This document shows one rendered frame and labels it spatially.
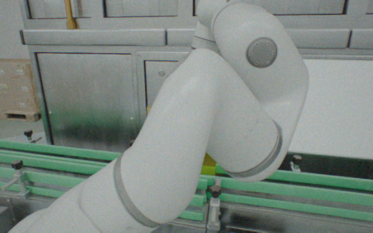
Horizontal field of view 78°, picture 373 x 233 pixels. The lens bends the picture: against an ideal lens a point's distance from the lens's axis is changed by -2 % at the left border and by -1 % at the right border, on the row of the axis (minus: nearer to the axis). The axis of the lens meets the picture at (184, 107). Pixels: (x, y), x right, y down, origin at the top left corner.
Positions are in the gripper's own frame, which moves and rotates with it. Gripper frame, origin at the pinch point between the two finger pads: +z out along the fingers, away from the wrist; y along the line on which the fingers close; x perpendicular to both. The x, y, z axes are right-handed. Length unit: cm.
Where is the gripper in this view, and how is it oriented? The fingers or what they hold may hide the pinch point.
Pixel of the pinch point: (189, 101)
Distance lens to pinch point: 69.3
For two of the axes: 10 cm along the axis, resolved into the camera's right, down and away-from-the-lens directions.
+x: 9.5, 3.0, -1.0
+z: -2.5, 9.0, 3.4
